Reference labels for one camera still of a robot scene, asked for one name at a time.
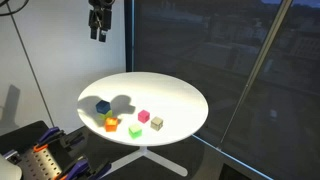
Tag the purple clamp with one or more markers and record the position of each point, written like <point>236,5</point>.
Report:
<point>82,170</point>
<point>56,135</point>

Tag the green block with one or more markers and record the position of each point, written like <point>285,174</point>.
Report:
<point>135,131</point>

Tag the blue block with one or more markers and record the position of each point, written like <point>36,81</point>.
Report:
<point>103,107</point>

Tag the pink block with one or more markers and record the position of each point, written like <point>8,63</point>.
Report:
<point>143,116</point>

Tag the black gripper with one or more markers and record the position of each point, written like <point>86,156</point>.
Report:
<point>100,18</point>

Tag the purple clamp upper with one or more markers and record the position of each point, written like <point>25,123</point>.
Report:
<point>56,135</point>

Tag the yellow-green block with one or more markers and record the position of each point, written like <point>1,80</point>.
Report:
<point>109,114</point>

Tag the grey translucent block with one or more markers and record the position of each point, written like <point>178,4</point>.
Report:
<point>156,123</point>

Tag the round white table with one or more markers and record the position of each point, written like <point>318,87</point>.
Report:
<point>181,106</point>

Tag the perforated metal plate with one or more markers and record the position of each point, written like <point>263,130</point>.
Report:
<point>39,165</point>

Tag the orange block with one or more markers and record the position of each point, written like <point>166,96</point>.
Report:
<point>111,124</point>

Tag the purple clamp lower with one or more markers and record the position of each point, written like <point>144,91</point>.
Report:
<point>82,170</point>

